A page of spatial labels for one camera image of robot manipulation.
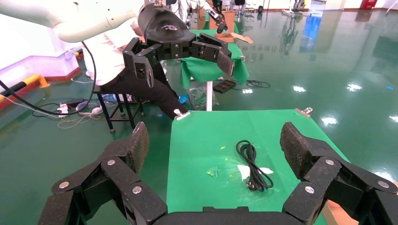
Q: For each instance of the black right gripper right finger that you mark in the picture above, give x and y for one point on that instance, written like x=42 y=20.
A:
x=329 y=174

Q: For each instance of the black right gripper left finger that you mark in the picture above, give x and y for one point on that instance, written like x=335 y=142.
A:
x=124 y=174

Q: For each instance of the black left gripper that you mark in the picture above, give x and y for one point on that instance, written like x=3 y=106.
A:
x=164 y=28

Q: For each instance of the flat open cardboard box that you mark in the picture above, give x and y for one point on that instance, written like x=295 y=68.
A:
x=231 y=38

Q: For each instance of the tall brown cardboard box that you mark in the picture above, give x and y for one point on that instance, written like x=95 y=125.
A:
x=230 y=18

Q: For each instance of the clear plastic bag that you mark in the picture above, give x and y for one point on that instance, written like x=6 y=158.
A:
x=200 y=97

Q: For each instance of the white neighbour table leg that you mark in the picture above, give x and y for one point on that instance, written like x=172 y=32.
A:
x=209 y=97

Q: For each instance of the black keyboard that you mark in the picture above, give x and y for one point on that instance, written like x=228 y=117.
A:
x=224 y=86

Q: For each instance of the black neighbour robot gripper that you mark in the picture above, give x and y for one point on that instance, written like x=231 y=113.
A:
x=219 y=20

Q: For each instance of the metal binder clip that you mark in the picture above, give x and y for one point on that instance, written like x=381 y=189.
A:
x=304 y=112
x=182 y=115

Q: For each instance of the black metal stool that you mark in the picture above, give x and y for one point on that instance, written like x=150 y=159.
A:
x=106 y=115

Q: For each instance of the seated person in white shirt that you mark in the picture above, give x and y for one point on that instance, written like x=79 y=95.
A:
x=105 y=59

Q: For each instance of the black power adapter brick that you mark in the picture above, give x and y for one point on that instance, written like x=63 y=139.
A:
x=74 y=102

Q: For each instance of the white power strip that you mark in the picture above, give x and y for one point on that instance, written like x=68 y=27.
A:
x=63 y=110

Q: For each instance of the yellow black floor barrier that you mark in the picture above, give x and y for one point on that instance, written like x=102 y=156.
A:
x=35 y=79

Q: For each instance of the red cabinet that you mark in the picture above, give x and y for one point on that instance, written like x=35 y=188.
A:
x=368 y=3

